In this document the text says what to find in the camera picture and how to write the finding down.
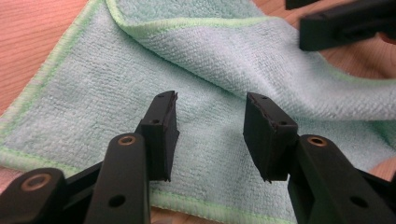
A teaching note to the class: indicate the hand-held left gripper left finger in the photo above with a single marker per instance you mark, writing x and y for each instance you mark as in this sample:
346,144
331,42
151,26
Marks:
160,137

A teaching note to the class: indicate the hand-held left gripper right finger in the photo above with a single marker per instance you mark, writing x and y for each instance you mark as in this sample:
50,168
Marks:
267,143

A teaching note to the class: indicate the light green microfibre cloth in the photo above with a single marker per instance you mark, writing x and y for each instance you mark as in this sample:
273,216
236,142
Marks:
218,62

